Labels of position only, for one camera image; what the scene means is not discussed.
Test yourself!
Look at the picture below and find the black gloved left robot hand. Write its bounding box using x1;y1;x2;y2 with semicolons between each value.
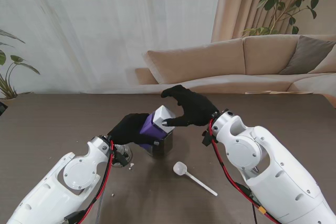
107;113;160;148

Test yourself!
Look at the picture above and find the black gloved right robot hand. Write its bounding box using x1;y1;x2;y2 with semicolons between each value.
161;84;220;127

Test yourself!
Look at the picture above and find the purple square coffee jar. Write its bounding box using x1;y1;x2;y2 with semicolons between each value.
138;113;167;151

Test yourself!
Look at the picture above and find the clear glass jar lid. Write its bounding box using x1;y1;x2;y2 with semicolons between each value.
111;144;133;168

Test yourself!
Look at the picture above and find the white square jar lid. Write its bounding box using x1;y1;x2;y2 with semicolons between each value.
152;105;176;134

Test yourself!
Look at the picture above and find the glass jar of coffee beans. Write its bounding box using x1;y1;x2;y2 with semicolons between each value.
146;129;174;159

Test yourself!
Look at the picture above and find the white plastic spoon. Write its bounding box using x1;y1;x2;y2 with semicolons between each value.
172;161;218;197

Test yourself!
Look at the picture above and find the beige sofa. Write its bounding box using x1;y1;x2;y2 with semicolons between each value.
135;34;336;101

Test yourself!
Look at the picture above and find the white sheer curtain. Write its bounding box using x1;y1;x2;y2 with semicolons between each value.
0;0;224;95

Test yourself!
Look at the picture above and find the beige curtain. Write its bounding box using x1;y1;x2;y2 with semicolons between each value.
211;0;336;42

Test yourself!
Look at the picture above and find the tan plant pot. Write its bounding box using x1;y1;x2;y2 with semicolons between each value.
0;97;18;106

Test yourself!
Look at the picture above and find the grey sofa cushion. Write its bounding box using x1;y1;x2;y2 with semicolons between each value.
278;35;336;75

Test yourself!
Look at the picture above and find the broad leaf green plant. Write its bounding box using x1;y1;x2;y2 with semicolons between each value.
0;29;41;100

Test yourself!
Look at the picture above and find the tall leafy green plant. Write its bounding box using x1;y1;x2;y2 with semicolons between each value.
243;0;336;37

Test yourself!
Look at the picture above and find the beige sofa cushion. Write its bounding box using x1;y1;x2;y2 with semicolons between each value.
308;50;336;74

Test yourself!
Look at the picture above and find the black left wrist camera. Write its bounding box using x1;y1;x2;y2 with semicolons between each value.
112;152;128;167

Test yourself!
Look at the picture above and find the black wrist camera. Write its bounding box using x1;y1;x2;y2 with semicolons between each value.
201;129;216;146
112;152;128;167

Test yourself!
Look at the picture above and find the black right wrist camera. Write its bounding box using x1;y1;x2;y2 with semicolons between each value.
201;129;216;146

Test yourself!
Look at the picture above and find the red left arm cable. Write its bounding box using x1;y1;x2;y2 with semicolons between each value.
78;141;115;223

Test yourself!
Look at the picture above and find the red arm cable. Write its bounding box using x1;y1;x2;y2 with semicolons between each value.
78;141;115;223
208;119;280;223

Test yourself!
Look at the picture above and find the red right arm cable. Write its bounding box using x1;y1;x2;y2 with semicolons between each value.
208;119;280;223

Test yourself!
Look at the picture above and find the grey left arm cable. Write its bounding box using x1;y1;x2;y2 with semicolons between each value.
96;182;108;224

